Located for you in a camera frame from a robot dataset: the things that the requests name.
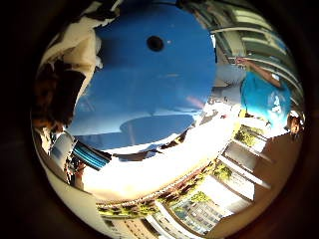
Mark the black round table grommet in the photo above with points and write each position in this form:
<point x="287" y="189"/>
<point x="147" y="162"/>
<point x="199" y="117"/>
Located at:
<point x="155" y="43"/>

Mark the person in teal shirt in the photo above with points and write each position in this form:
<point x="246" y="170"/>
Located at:
<point x="265" y="99"/>

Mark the white window frame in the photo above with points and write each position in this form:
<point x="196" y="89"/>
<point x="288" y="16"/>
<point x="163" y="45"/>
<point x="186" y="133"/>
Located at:
<point x="252" y="20"/>

